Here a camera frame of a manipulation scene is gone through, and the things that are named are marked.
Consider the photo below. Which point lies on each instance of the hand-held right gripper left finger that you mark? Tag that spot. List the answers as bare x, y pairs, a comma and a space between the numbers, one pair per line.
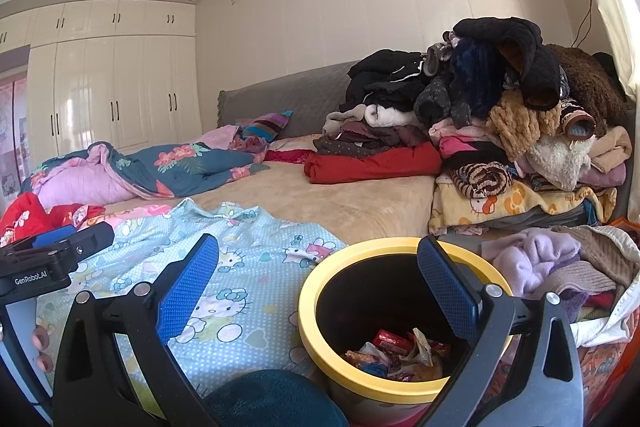
187, 292

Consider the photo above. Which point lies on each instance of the red floral cloth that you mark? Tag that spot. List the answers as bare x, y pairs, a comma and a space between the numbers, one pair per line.
25, 217

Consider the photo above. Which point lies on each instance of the beige bed blanket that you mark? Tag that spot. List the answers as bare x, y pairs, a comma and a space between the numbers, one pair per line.
325, 207

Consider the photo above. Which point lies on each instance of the light blue cartoon sheet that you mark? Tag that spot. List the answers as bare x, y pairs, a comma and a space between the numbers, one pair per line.
250, 287

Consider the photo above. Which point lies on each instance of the striped pillow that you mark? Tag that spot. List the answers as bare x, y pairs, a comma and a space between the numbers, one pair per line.
267, 124

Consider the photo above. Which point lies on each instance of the grey dotted garment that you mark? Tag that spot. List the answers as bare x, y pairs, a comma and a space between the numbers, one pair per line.
440, 102

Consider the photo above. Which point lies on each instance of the person's left hand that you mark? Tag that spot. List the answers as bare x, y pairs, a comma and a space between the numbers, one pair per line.
40, 339

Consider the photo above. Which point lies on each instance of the yellow cartoon blanket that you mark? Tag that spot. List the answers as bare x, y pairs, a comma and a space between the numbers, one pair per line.
520, 204

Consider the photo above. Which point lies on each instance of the blue floral quilt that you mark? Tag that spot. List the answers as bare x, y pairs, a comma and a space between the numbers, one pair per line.
185, 172

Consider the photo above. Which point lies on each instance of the folded red cloth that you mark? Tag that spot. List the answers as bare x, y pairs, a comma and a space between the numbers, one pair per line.
380, 167

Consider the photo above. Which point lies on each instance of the beige grey garment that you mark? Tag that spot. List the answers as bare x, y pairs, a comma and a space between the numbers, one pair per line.
342, 119

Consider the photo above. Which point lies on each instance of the brown striped knit sleeve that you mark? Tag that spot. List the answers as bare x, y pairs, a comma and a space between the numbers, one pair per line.
580, 122

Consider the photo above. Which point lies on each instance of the pink cartoon door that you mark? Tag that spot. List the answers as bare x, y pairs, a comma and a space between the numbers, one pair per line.
12, 132

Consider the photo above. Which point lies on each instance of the pale pink cloth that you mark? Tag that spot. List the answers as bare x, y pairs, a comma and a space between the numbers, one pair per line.
220, 137

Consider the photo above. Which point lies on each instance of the wide red snack wrapper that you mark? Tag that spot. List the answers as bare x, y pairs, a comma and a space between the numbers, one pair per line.
392, 341

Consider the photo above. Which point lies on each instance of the bright pink garment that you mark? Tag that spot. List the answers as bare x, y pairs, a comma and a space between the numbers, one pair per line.
460, 147

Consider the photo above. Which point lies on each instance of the dark blue fuzzy garment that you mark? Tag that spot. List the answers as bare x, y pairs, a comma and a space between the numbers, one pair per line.
475, 77

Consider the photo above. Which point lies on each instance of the black knit garment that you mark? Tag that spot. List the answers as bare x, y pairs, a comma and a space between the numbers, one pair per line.
515, 37

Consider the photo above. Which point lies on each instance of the pink cartoon cloth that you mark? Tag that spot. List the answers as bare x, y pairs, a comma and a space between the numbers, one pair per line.
135, 213

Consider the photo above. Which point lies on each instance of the long red candy wrapper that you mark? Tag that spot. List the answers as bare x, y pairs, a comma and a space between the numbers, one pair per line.
440, 348

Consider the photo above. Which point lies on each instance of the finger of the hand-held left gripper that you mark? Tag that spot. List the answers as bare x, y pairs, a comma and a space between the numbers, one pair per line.
95, 239

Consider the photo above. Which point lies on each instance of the yellow-rimmed black bin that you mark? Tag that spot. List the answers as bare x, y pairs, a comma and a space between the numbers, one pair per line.
312, 307

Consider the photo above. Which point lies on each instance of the tan knit sweater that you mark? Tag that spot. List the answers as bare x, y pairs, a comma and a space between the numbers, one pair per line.
520, 127

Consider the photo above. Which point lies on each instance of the orange printed cloth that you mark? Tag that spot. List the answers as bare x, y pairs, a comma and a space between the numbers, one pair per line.
600, 372

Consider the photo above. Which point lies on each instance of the dark red cloth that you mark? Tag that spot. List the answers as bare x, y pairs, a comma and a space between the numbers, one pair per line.
290, 155

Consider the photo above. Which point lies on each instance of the cream towel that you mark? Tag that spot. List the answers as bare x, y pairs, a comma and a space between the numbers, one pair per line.
612, 152

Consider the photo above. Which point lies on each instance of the dark brown dotted garment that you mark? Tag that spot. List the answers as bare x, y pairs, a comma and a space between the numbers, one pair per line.
360, 146

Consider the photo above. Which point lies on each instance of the grey fleece garment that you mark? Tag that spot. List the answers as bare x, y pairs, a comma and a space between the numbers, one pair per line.
439, 57

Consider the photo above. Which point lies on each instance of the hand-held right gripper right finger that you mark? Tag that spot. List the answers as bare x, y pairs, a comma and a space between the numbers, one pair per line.
450, 292

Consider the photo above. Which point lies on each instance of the white fluffy garment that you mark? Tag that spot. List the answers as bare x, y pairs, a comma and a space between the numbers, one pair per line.
560, 162

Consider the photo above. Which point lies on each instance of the white fleece garment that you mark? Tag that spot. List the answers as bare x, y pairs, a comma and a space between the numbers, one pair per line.
390, 116

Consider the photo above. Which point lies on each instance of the grey bed headboard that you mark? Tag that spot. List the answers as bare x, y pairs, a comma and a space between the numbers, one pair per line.
300, 102

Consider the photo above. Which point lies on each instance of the lavender fleece garment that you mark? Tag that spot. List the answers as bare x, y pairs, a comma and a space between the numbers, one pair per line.
535, 257

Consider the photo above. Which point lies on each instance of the white cloth bag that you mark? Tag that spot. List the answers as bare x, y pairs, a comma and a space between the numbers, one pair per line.
615, 327

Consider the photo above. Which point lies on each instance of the brown knit garment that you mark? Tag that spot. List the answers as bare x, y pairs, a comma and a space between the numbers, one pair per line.
605, 257

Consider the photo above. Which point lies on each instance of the cream wardrobe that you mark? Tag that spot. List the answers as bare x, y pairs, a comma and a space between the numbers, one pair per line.
100, 97

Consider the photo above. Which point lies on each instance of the brown striped cloth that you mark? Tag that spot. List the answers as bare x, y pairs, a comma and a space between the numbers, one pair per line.
480, 179

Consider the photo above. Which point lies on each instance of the black jacket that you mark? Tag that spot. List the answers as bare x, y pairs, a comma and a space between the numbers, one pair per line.
380, 77

